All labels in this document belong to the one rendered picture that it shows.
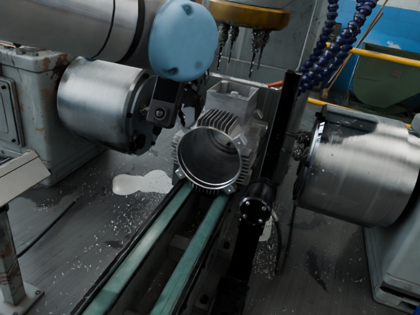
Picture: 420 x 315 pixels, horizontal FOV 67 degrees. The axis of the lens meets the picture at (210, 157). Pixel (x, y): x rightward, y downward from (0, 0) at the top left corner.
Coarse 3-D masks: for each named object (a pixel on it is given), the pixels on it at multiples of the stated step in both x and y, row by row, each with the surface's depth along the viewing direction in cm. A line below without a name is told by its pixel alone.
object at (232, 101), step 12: (216, 84) 79; (228, 84) 83; (240, 84) 82; (216, 96) 73; (228, 96) 72; (240, 96) 79; (252, 96) 75; (204, 108) 76; (216, 108) 75; (228, 108) 74; (240, 108) 73; (252, 108) 79; (240, 120) 74
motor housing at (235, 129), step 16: (208, 112) 74; (224, 112) 74; (192, 128) 70; (208, 128) 69; (224, 128) 69; (240, 128) 74; (256, 128) 79; (176, 144) 74; (192, 144) 82; (208, 144) 90; (176, 160) 75; (192, 160) 81; (208, 160) 85; (224, 160) 88; (240, 160) 69; (192, 176) 77; (208, 176) 80; (224, 176) 79; (240, 176) 71
